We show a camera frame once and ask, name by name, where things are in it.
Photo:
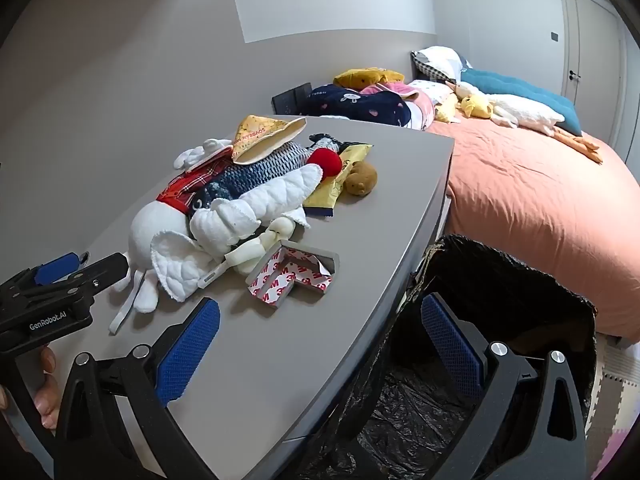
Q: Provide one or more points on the grey door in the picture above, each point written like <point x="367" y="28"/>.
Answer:
<point x="592" y="35"/>

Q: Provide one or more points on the red plaid white plush pouch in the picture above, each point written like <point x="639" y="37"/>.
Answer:
<point x="150" y="230"/>

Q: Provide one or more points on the brown plush bear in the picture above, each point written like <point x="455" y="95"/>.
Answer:
<point x="361" y="177"/>

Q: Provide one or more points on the white plush glove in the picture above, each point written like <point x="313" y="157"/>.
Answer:
<point x="192" y="154"/>

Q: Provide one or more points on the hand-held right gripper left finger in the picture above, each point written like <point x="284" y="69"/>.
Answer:
<point x="190" y="350"/>

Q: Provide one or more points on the yellow printed fabric pouch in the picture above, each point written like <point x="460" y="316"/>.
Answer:
<point x="255" y="132"/>

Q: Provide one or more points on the blue fish plush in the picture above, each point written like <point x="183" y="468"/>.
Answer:
<point x="272" y="162"/>

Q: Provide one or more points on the teal pillow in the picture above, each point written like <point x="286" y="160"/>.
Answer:
<point x="520" y="90"/>

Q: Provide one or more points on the black wall sockets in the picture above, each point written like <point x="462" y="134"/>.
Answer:
<point x="290" y="99"/>

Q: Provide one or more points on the mustard yellow plush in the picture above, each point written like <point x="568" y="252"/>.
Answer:
<point x="362" y="77"/>

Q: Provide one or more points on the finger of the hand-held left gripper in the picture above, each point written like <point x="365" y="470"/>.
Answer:
<point x="102" y="270"/>
<point x="55" y="267"/>

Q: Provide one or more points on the yellow packet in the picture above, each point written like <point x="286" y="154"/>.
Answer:
<point x="325" y="192"/>

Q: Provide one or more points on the black trash bag bin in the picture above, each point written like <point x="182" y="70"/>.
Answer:
<point x="500" y="285"/>

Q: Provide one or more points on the white quilted cloth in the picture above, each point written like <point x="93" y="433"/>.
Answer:
<point x="280" y="192"/>

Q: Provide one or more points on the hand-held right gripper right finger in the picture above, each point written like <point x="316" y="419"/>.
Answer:
<point x="450" y="350"/>

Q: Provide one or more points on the white goose plush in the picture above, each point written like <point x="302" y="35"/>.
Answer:
<point x="525" y="110"/>

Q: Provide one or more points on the bed with orange sheet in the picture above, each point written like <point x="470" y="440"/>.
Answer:
<point x="525" y="200"/>

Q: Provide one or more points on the white pillow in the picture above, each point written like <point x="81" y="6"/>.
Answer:
<point x="442" y="57"/>

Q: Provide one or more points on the cream jointed doll figure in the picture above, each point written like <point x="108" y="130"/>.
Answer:
<point x="250" y="252"/>

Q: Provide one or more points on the foam puzzle floor mat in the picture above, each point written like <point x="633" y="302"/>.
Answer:
<point x="612" y="380"/>

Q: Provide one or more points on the pink cloth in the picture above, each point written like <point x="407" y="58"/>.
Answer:
<point x="422" y="110"/>

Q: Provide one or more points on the checkered pillow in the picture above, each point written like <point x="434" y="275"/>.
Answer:
<point x="427" y="67"/>

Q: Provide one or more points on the black white striped plush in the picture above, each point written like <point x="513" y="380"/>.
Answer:
<point x="330" y="142"/>

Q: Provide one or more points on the person's left hand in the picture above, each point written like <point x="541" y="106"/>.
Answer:
<point x="47" y="385"/>

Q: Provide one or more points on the grey adhesive corner bracket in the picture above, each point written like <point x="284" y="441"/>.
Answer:
<point x="320" y="255"/>
<point x="280" y="290"/>

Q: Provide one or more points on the yellow duck plush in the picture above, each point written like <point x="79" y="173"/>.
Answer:
<point x="475" y="106"/>

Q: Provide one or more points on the red foam ball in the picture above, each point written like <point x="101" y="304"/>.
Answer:
<point x="326" y="162"/>

